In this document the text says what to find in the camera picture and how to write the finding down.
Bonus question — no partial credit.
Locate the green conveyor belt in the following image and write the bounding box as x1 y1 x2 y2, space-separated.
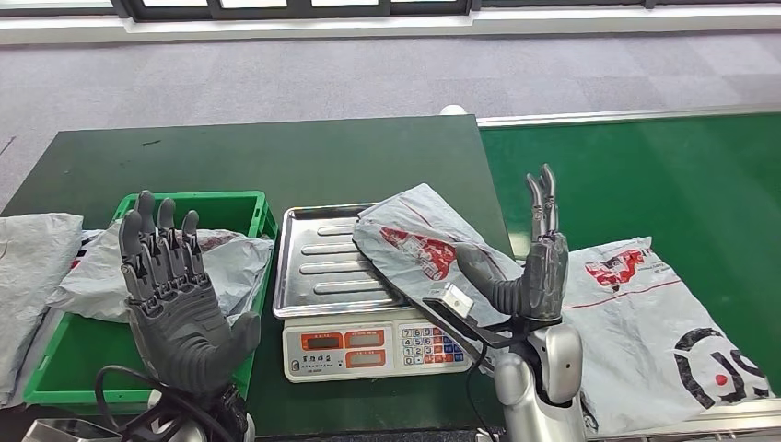
475 104 781 442

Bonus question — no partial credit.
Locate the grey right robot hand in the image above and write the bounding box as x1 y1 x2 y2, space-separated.
456 163 570 321

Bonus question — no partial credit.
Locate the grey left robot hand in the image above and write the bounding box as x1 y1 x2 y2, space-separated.
117 190 262 398

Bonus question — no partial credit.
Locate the grey parcel with black logo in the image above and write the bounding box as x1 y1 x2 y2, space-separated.
558 236 775 437

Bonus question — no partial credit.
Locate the narrow grey parcel red print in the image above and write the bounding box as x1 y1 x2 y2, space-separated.
47 220 275 324

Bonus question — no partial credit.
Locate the plain grey parcel bag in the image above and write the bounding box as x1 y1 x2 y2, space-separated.
0 213 85 407

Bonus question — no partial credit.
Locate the green plastic crate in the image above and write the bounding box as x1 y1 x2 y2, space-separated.
23 190 280 409

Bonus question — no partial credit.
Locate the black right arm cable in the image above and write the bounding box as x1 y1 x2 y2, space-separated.
463 343 491 442

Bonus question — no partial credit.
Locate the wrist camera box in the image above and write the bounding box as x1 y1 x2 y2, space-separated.
21 417 102 442
421 281 526 352

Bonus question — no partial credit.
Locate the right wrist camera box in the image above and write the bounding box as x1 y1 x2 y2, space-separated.
421 281 526 352

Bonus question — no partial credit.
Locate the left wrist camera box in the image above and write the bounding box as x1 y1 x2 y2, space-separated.
21 417 102 442

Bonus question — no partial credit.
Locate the white window sill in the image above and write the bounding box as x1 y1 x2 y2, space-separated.
0 5 781 45

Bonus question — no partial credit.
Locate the grey parcel with red line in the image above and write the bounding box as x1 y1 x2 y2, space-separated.
352 182 527 375

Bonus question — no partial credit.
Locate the white scale with steel tray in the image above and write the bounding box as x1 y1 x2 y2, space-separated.
271 203 474 384

